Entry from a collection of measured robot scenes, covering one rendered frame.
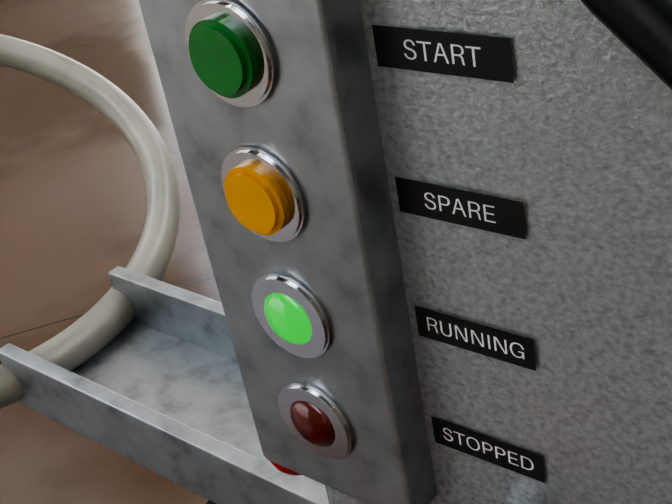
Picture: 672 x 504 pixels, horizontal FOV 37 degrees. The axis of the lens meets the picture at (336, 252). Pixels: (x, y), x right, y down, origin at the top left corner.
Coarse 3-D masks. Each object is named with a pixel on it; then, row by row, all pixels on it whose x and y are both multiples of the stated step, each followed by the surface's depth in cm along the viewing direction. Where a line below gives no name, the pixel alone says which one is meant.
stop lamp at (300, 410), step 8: (296, 408) 39; (304, 408) 39; (312, 408) 39; (296, 416) 39; (304, 416) 39; (312, 416) 39; (320, 416) 39; (296, 424) 40; (304, 424) 39; (312, 424) 39; (320, 424) 39; (328, 424) 39; (304, 432) 39; (312, 432) 39; (320, 432) 39; (328, 432) 39; (312, 440) 39; (320, 440) 39; (328, 440) 39
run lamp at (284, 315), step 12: (276, 300) 36; (288, 300) 36; (276, 312) 36; (288, 312) 36; (300, 312) 36; (276, 324) 37; (288, 324) 36; (300, 324) 36; (288, 336) 37; (300, 336) 36
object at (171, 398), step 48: (144, 288) 78; (144, 336) 80; (192, 336) 78; (48, 384) 71; (96, 384) 69; (144, 384) 75; (192, 384) 74; (240, 384) 73; (96, 432) 70; (144, 432) 65; (192, 432) 63; (240, 432) 69; (192, 480) 65; (240, 480) 61; (288, 480) 58
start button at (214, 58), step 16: (192, 32) 31; (208, 32) 31; (224, 32) 30; (240, 32) 30; (192, 48) 32; (208, 48) 31; (224, 48) 31; (240, 48) 31; (192, 64) 32; (208, 64) 31; (224, 64) 31; (240, 64) 31; (256, 64) 31; (208, 80) 32; (224, 80) 31; (240, 80) 31; (256, 80) 31; (224, 96) 32; (240, 96) 32
